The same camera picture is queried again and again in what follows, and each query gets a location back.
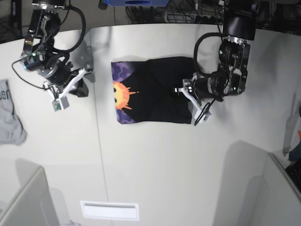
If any right white partition box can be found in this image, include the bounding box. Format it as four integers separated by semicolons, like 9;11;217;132
261;154;301;226

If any teal orange tool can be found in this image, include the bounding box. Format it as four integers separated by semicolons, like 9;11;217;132
288;141;301;162

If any blue box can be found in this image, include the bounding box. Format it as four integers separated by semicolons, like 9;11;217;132
104;0;169;7

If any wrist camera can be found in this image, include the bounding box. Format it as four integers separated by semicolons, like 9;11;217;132
194;110;212;126
51;97;70;112

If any white partition box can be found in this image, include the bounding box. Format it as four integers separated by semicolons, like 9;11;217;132
0;167;60;226
261;154;301;226

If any grey tape strip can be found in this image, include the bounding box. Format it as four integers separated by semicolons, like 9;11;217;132
282;93;300;157

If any black T-shirt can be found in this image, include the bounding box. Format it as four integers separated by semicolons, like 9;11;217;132
111;56;195;124

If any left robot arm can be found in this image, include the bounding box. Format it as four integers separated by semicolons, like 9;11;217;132
173;0;256;107

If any grey T-shirt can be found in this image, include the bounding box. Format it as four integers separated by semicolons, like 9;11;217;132
0;80;27;145

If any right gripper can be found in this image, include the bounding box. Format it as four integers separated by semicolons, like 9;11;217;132
38;59;94;98

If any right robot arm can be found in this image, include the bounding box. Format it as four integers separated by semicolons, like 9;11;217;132
19;0;89;98

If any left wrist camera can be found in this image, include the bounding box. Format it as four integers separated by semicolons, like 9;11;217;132
194;110;212;126

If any left white partition box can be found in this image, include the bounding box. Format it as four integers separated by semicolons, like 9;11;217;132
0;167;60;226

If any black keyboard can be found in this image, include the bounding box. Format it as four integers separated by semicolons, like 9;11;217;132
285;160;301;192

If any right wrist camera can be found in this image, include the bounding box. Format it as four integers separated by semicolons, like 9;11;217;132
51;97;70;112

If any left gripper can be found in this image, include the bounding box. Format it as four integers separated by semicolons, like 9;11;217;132
173;73;223;104

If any black power strip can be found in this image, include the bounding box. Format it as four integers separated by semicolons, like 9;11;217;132
194;16;222;24

